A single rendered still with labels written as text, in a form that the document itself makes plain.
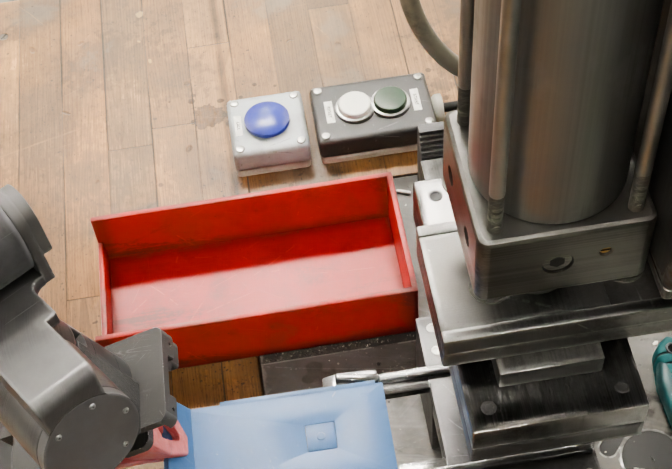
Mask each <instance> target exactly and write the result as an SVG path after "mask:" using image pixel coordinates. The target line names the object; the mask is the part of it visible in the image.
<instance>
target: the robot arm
mask: <svg viewBox="0 0 672 469"><path fill-rule="evenodd" d="M51 249H52V245H51V243H50V241H49V240H48V238H47V236H46V234H45V232H44V230H43V228H42V226H41V224H40V222H39V220H38V218H37V216H36V215H35V213H34V211H33V210H32V208H31V207H30V205H29V204H28V203H27V201H26V200H25V199H24V198H23V196H22V195H21V194H20V193H19V192H18V191H17V190H16V189H15V188H14V187H13V186H11V185H9V184H7V185H5V186H4V187H2V188H1V189H0V469H121V468H127V467H132V466H137V465H143V464H148V463H155V462H162V461H164V458H174V457H183V456H187V455H188V438H187V435H186V434H185V432H184V430H183V428H182V427H181V425H180V423H179V421H178V420H177V402H176V398H175V397H173V396H172V395H170V388H169V371H172V370H175V369H177V368H178V367H179V360H178V347H177V345H176V344H175V343H174V342H173V339H172V337H171V336H170V335H168V334H167V333H165V332H164V331H162V330H161V329H160V328H158V327H154V328H151V329H149V330H146V331H144V332H141V333H138V334H136V335H133V336H131V337H128V338H126V339H123V340H121V341H118V342H115V343H113V344H110V345H108V346H105V347H103V346H101V345H99V344H98V343H96V342H95V341H93V340H92V339H90V338H88V337H87V336H85V335H84V334H82V333H81V332H79V331H77V330H76V329H74V328H73V327H71V326H70V325H68V324H66V323H65V322H63V321H62V320H60V319H59V318H58V316H57V314H56V312H55V311H54V310H53V309H52V308H51V307H50V306H49V305H48V304H47V303H46V302H45V301H44V300H43V299H42V298H41V297H40V296H39V295H38V293H39V291H40V290H41V288H42V287H43V286H45V285H46V283H47V282H49V281H50V280H52V279H53V278H54V277H55V275H54V273H53V271H52V269H51V267H50V265H49V263H48V261H47V259H46V257H45V256H44V254H46V253H47V252H49V251H50V250H51ZM163 426H164V427H165V428H166V430H167V431H168V432H169V434H170V435H171V436H172V439H173V440H168V439H165V438H163V437H162V433H163Z"/></svg>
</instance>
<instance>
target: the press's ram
mask: <svg viewBox="0 0 672 469"><path fill-rule="evenodd" d="M441 179H442V178H437V179H431V180H424V181H418V182H414V183H413V217H414V221H415V225H416V254H417V258H418V262H419V267H420V271H421V275H422V280H423V284H424V288H425V293H426V297H427V301H428V306H429V310H430V314H431V319H432V323H433V327H434V332H435V336H436V340H437V345H438V349H439V353H440V357H441V362H442V365H443V367H447V366H449V370H450V374H451V379H452V383H453V387H454V392H455V396H456V400H457V404H458V409H459V413H460V417H461V421H462V426H463V430H464V434H465V438H466V443H467V447H468V451H469V456H470V460H471V461H472V462H474V461H480V460H486V459H492V458H498V457H504V456H510V455H517V454H523V453H529V452H535V451H541V450H547V449H553V448H559V447H566V446H572V445H578V444H584V443H590V442H596V441H602V440H609V439H615V438H621V437H627V436H633V435H639V434H641V432H642V429H643V425H644V421H645V419H646V415H647V412H648V409H649V405H650V404H649V401H648V398H647V395H646V392H645V389H644V386H643V383H642V380H641V377H640V374H639V371H638V369H637V366H636V363H635V360H634V357H633V354H632V351H631V348H630V345H629V342H628V339H627V338H629V337H635V336H642V335H648V334H654V333H661V332H667V331H672V299H664V298H662V297H661V295H660V293H659V290H658V287H657V284H656V282H655V279H654V276H653V273H652V271H651V268H650V265H649V263H648V260H646V264H645V268H644V272H643V274H642V276H641V277H640V278H639V279H638V280H636V281H634V282H631V283H619V282H615V281H613V280H608V281H602V282H596V283H589V284H583V285H576V286H570V287H564V288H557V289H551V290H545V291H538V292H532V293H526V294H519V295H513V296H508V297H507V299H505V300H504V301H502V302H500V303H497V304H484V303H481V302H479V301H477V300H475V299H474V297H473V296H472V295H471V294H470V291H469V288H468V282H469V279H470V277H469V273H468V269H467V265H466V262H465V258H464V254H463V250H462V246H461V242H460V238H459V235H458V231H457V227H456V223H455V219H454V215H453V211H452V207H451V204H450V200H449V196H448V193H447V192H446V191H445V190H444V188H443V186H442V180H441Z"/></svg>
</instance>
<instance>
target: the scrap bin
mask: <svg viewBox="0 0 672 469"><path fill-rule="evenodd" d="M90 222H91V225H92V228H93V230H94V233H95V236H96V239H97V241H98V257H99V280H100V304H101V327H102V335H100V336H96V337H95V342H96V343H98V344H99V345H101V346H103V347H105V346H108V345H110V344H113V343H115V342H118V341H121V340H123V339H126V338H128V337H131V336H133V335H136V334H138V333H141V332H144V331H146V330H149V329H151V328H154V327H158V328H160V329H161V330H162V331H164V332H165V333H167V334H168V335H170V336H171V337H172V339H173V342H174V343H175V344H176V345H177V347H178V360H179V367H178V368H177V369H180V368H186V367H192V366H199V365H205V364H211V363H218V362H224V361H230V360H236V359H243V358H249V357H255V356H262V355H268V354H274V353H281V352H287V351H293V350H300V349H306V348H312V347H319V346H325V345H331V344H338V343H344V342H350V341H357V340H363V339H369V338H376V337H382V336H388V335H395V334H401V333H407V332H414V331H416V319H417V318H419V308H418V286H417V282H416V277H415V273H414V268H413V264H412V260H411V255H410V251H409V246H408V242H407V238H406V233H405V229H404V224H403V220H402V216H401V211H400V207H399V202H398V198H397V194H396V189H395V185H394V180H393V176H392V173H391V172H385V173H379V174H372V175H366V176H359V177H353V178H346V179H339V180H333V181H326V182H320V183H313V184H307V185H300V186H293V187H287V188H280V189H274V190H267V191H261V192H254V193H247V194H241V195H234V196H228V197H221V198H215V199H208V200H202V201H195V202H188V203H182V204H175V205H169V206H162V207H156V208H149V209H142V210H136V211H129V212H123V213H116V214H110V215H103V216H96V217H91V218H90Z"/></svg>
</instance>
